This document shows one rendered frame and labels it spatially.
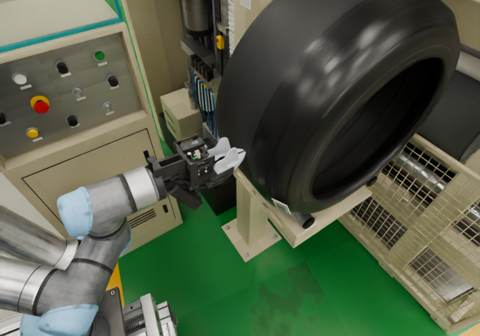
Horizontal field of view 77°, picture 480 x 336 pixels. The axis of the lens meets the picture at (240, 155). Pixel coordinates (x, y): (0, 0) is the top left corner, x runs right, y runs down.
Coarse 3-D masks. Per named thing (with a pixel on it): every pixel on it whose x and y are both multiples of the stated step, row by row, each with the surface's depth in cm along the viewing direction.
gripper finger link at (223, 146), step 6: (222, 138) 62; (216, 144) 63; (222, 144) 63; (228, 144) 64; (210, 150) 62; (216, 150) 63; (222, 150) 64; (228, 150) 65; (240, 150) 66; (216, 156) 64; (222, 156) 65
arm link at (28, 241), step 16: (0, 208) 66; (0, 224) 65; (16, 224) 67; (32, 224) 71; (0, 240) 65; (16, 240) 67; (32, 240) 69; (48, 240) 72; (64, 240) 77; (80, 240) 81; (16, 256) 68; (32, 256) 70; (48, 256) 72; (64, 256) 74
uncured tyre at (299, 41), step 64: (320, 0) 57; (384, 0) 53; (256, 64) 59; (320, 64) 51; (384, 64) 51; (448, 64) 66; (256, 128) 60; (320, 128) 54; (384, 128) 97; (320, 192) 95
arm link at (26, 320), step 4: (24, 316) 69; (28, 316) 69; (32, 316) 69; (36, 316) 69; (24, 320) 68; (28, 320) 68; (32, 320) 68; (36, 320) 68; (20, 324) 68; (24, 324) 68; (28, 324) 68; (32, 324) 68; (36, 324) 68; (20, 328) 68; (24, 328) 67; (28, 328) 67; (32, 328) 67; (36, 328) 67; (20, 332) 67; (24, 332) 67; (28, 332) 67; (32, 332) 67; (36, 332) 67; (40, 332) 67; (44, 332) 67; (88, 332) 77
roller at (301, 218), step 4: (292, 212) 91; (296, 216) 90; (300, 216) 89; (304, 216) 88; (308, 216) 88; (296, 220) 90; (300, 220) 89; (304, 220) 88; (308, 220) 88; (312, 220) 88; (300, 224) 90; (304, 224) 88; (308, 224) 88; (304, 228) 90
